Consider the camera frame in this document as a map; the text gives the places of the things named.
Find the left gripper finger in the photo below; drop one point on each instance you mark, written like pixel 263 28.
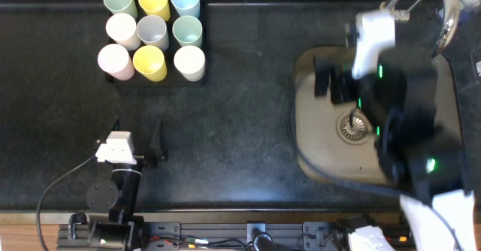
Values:
pixel 117 126
pixel 158 144

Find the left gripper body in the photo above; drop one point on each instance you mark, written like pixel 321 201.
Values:
pixel 145 161

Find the pink cup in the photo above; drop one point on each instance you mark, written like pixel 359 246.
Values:
pixel 114 59

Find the yellow cup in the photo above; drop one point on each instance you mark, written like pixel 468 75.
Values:
pixel 149 61
pixel 153 0

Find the white cup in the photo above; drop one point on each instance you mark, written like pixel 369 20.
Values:
pixel 121 28
pixel 189 61

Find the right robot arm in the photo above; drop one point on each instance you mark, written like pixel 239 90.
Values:
pixel 413 130

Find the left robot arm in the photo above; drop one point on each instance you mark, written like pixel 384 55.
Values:
pixel 127 191

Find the black tray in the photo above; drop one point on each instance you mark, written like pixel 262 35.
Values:
pixel 170 44

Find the grey cup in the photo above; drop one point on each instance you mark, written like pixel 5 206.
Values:
pixel 152 30

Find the steel sink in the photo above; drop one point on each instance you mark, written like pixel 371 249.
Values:
pixel 323 138

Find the steel tap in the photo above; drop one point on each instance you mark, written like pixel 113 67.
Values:
pixel 451 18

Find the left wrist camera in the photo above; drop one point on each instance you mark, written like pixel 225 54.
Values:
pixel 116 149

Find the mounting rail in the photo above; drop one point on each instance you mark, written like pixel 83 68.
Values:
pixel 225 234

